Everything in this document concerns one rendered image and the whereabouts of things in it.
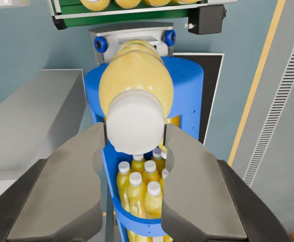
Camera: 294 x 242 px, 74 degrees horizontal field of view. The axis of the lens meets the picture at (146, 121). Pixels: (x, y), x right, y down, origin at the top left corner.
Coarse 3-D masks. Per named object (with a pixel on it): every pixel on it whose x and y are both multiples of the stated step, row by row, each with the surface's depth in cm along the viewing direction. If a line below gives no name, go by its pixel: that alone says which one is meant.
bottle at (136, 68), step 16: (128, 48) 21; (144, 48) 21; (112, 64) 17; (128, 64) 16; (144, 64) 16; (160, 64) 17; (112, 80) 15; (128, 80) 14; (144, 80) 14; (160, 80) 15; (112, 96) 15; (160, 96) 15
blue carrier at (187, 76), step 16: (176, 64) 49; (192, 64) 48; (96, 80) 42; (176, 80) 38; (192, 80) 39; (96, 96) 39; (176, 96) 37; (192, 96) 40; (96, 112) 42; (176, 112) 39; (192, 112) 42; (192, 128) 44; (112, 160) 66; (128, 160) 75; (112, 176) 67; (112, 192) 63; (128, 224) 59; (144, 224) 56; (160, 224) 56; (128, 240) 90
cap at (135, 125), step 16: (128, 96) 13; (144, 96) 13; (112, 112) 12; (128, 112) 12; (144, 112) 12; (160, 112) 13; (112, 128) 12; (128, 128) 12; (144, 128) 12; (160, 128) 12; (112, 144) 13; (128, 144) 13; (144, 144) 13
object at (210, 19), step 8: (192, 8) 55; (200, 8) 51; (208, 8) 51; (216, 8) 51; (224, 8) 53; (192, 16) 56; (200, 16) 52; (208, 16) 52; (216, 16) 52; (224, 16) 53; (184, 24) 58; (192, 24) 54; (200, 24) 53; (208, 24) 53; (216, 24) 53; (192, 32) 57; (200, 32) 54; (208, 32) 54; (216, 32) 54
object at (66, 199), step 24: (72, 144) 10; (96, 144) 10; (48, 168) 8; (72, 168) 9; (96, 168) 10; (48, 192) 7; (72, 192) 7; (96, 192) 7; (24, 216) 6; (48, 216) 6; (72, 216) 6; (96, 216) 7; (24, 240) 6
